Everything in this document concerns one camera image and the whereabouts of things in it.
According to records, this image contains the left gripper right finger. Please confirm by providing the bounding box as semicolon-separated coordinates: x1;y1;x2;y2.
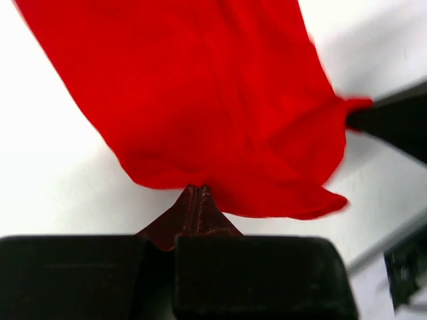
182;185;241;236

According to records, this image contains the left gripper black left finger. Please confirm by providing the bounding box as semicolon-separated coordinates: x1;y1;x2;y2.
137;185;197;252

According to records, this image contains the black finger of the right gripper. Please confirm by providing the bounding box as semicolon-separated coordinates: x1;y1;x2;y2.
346;80;426;163

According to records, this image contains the red t shirt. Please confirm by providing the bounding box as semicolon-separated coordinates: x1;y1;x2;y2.
16;1;372;220

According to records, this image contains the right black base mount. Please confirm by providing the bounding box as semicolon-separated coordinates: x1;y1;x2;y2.
384;245;426;310

